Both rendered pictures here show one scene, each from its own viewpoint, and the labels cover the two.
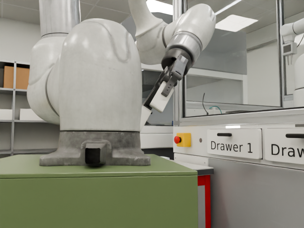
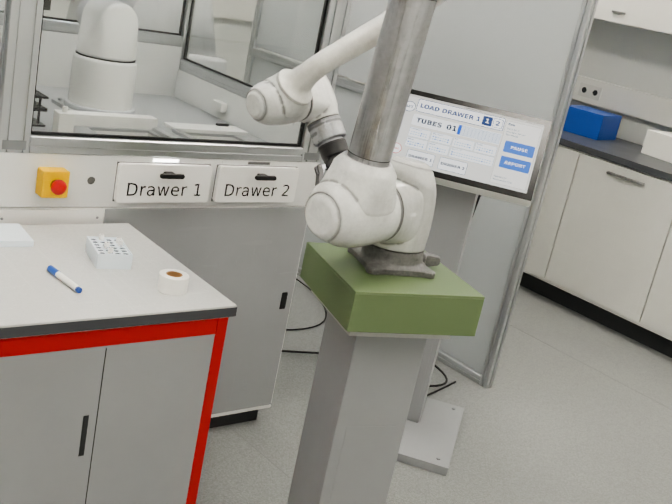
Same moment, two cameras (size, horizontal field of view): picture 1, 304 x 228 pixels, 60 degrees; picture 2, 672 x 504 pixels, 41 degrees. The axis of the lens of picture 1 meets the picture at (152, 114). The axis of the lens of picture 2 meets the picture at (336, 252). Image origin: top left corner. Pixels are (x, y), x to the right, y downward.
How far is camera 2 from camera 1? 2.58 m
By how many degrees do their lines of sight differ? 105
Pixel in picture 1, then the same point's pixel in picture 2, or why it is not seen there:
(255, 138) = (207, 177)
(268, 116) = (220, 150)
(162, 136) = not seen: outside the picture
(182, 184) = not seen: hidden behind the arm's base
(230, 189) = not seen: hidden behind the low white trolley
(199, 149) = (84, 195)
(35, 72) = (391, 206)
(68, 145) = (421, 260)
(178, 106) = (23, 109)
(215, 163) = (121, 215)
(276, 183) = (215, 225)
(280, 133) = (238, 172)
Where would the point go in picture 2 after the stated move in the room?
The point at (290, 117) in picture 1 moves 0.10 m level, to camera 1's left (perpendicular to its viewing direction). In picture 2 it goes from (245, 154) to (249, 162)
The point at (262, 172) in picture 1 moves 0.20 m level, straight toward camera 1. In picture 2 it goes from (200, 215) to (265, 231)
